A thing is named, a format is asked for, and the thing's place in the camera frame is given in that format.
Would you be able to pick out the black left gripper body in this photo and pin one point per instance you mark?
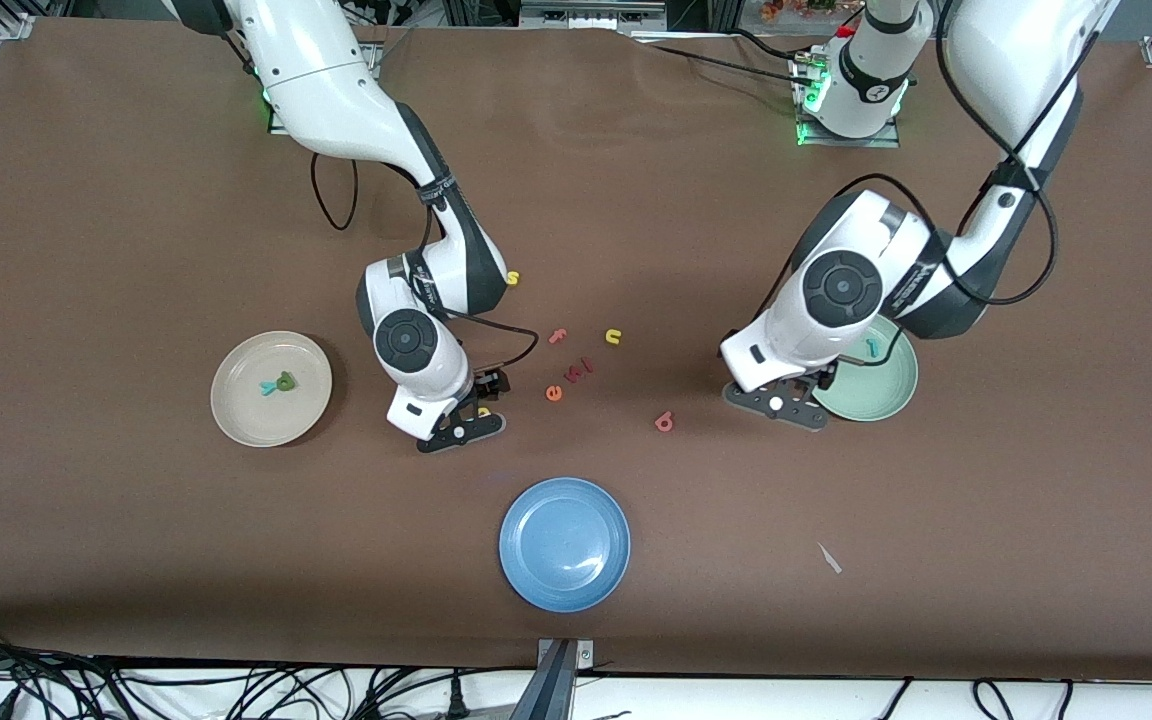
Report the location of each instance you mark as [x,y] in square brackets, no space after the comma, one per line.
[825,376]

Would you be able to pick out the pink letter b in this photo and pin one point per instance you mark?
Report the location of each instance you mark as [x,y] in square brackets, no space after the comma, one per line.
[664,422]

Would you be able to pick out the green letter p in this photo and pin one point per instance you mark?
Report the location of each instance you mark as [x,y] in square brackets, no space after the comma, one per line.
[285,382]

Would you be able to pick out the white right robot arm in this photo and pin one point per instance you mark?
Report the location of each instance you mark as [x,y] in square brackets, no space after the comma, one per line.
[406,342]

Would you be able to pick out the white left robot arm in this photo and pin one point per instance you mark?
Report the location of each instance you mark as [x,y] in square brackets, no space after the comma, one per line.
[841,288]

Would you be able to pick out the green round plate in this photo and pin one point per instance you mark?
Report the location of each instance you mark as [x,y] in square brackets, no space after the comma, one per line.
[876,390]

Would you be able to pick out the blue round plate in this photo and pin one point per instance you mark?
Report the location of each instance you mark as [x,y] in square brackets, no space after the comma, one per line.
[564,544]

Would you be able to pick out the white paper scrap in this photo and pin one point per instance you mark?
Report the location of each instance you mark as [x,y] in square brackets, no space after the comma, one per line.
[829,558]

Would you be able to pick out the beige round plate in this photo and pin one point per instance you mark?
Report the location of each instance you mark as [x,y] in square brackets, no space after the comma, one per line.
[271,420]

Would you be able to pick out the brown table cover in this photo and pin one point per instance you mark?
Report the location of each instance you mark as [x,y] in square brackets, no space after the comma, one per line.
[576,180]

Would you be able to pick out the dark aluminium profile beam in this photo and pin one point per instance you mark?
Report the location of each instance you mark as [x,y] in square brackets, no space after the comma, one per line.
[548,690]

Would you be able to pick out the black power plug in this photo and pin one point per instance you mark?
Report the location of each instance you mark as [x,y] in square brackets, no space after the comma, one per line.
[456,700]

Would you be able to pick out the orange leafy decoration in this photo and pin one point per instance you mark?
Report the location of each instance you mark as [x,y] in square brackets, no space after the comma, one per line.
[786,10]

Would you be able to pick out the grey power strip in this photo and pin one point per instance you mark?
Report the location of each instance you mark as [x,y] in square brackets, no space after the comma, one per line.
[591,15]

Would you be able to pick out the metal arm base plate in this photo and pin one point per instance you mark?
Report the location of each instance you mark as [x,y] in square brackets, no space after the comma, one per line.
[273,125]
[856,142]

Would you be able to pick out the silver table edge bracket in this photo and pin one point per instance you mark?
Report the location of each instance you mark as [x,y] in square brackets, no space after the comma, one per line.
[584,655]

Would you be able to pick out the black aluminium frame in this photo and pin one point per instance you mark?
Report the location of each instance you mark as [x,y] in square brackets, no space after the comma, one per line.
[696,12]

